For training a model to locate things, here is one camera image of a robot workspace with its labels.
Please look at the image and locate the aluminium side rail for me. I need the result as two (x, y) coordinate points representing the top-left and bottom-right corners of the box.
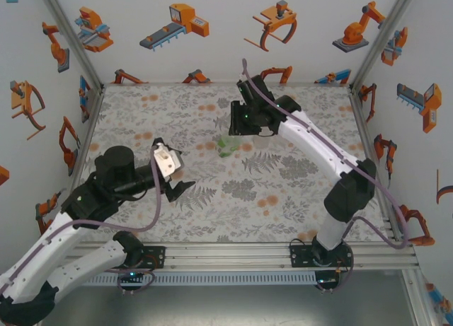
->
(348, 87), (404, 242)
(67, 87), (106, 196)

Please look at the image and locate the floral patterned tablecloth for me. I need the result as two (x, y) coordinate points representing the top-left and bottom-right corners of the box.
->
(62, 83), (394, 244)

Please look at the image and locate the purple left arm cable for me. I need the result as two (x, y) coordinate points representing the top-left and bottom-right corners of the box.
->
(0, 147), (167, 297)

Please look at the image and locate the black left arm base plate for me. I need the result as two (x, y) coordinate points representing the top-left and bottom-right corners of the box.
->
(105, 245), (167, 269)

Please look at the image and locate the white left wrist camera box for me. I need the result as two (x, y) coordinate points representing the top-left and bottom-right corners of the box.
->
(152, 144), (182, 177)

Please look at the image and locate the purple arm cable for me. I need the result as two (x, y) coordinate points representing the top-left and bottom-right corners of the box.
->
(241, 58), (410, 295)
(0, 147), (167, 297)

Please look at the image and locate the green glass cup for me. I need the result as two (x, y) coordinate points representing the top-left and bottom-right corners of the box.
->
(216, 134), (242, 159)

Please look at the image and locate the slotted grey cable duct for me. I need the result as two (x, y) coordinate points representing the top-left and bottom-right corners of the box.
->
(81, 272), (316, 286)

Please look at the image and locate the aluminium corner post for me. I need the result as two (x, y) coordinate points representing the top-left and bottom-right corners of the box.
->
(35, 0), (106, 91)
(348, 0), (421, 92)

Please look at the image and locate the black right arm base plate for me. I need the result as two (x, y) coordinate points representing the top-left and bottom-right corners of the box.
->
(289, 238), (355, 269)

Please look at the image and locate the aluminium rail frame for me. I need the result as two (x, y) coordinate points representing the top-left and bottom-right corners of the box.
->
(33, 243), (420, 273)

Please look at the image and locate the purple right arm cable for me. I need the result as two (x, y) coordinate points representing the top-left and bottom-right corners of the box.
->
(241, 58), (410, 295)

